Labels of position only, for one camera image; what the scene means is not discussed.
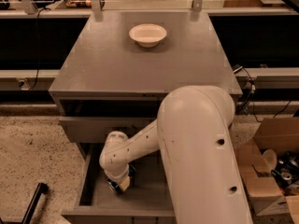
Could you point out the grey top drawer front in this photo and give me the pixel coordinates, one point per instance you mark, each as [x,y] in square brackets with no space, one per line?
[96,129]

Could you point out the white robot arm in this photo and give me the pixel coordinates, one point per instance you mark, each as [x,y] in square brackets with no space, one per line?
[191,132]

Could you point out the grey drawer cabinet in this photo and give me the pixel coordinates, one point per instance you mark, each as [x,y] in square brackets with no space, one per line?
[108,75]

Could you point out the cans in cardboard box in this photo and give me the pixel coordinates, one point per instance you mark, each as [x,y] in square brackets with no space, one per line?
[286,173]

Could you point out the white paper bowl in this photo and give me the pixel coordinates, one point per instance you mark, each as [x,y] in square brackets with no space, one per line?
[148,35]

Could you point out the cardboard box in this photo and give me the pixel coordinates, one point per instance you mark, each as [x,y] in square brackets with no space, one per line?
[266,198]

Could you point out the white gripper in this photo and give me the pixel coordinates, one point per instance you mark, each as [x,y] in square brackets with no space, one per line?
[118,174]

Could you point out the black bar lower left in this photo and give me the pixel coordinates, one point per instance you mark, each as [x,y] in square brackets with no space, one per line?
[41,189]

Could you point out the blue pepsi can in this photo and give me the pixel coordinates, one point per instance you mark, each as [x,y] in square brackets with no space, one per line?
[114,185]

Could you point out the open grey middle drawer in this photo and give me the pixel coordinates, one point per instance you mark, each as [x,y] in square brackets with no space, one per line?
[147,201]

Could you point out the clear plastic cup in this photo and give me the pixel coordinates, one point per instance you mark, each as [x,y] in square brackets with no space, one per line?
[271,159]

